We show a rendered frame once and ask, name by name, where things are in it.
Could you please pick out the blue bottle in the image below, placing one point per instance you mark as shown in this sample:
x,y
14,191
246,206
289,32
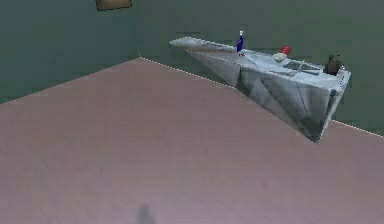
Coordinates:
x,y
240,43

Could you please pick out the grey marble kitchen counter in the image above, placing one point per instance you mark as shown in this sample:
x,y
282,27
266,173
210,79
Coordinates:
x,y
283,90

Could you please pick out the white bowl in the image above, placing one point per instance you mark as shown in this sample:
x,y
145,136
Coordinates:
x,y
279,57

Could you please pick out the red round object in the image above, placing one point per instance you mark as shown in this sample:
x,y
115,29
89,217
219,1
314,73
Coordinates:
x,y
285,50

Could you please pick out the grey sink faucet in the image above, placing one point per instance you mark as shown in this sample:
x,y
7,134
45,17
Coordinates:
x,y
301,65

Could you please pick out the brown framed picture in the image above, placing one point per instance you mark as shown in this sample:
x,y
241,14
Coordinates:
x,y
113,4

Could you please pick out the dark brown kettle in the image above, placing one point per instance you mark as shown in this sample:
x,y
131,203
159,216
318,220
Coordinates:
x,y
332,65

